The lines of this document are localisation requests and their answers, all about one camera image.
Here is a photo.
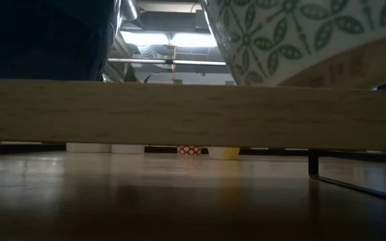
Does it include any red white patterned mug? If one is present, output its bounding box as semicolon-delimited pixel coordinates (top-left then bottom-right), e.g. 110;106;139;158
176;145;203;156

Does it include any orange yellow mug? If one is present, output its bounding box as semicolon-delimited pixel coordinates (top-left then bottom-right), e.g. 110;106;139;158
207;146;241;161

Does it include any green patterned white bowl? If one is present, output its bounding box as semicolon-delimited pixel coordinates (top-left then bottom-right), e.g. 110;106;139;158
200;0;386;90

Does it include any dark blue bowl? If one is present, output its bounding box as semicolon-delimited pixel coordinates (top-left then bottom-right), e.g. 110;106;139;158
0;0;121;82

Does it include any grey ceiling pipe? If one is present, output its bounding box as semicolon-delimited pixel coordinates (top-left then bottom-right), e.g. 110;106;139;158
107;58;227;67

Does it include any silver ventilation duct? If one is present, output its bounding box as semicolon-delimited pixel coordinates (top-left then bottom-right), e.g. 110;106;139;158
119;0;141;21

